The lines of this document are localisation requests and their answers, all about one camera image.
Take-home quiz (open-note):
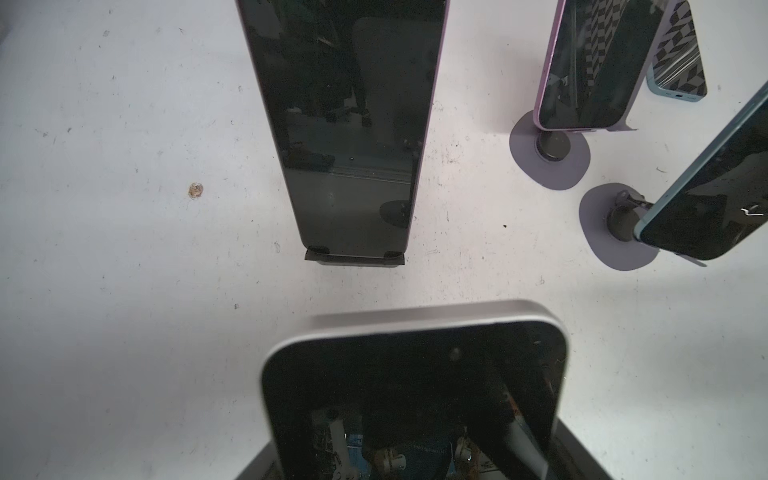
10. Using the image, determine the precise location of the purple edged phone black stand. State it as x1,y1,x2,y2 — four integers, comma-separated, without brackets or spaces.
238,1,449,257

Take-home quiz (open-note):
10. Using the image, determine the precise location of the grey round stand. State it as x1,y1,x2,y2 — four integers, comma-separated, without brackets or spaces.
579,183,659,271
509,0,670,192

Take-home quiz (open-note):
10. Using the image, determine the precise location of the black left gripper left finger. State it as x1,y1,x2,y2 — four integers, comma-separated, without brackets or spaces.
236,442,282,480

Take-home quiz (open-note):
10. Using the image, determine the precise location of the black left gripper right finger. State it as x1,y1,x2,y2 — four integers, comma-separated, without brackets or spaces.
548,420,612,480

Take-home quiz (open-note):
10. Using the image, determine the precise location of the grey round stand rear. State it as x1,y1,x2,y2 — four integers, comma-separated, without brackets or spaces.
509,0,670,192

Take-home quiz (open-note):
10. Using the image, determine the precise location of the grey round stand middle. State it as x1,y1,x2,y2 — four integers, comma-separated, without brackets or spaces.
579,183,659,271

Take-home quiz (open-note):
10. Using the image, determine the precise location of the teal phone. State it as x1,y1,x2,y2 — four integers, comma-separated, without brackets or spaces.
646,1,708,102

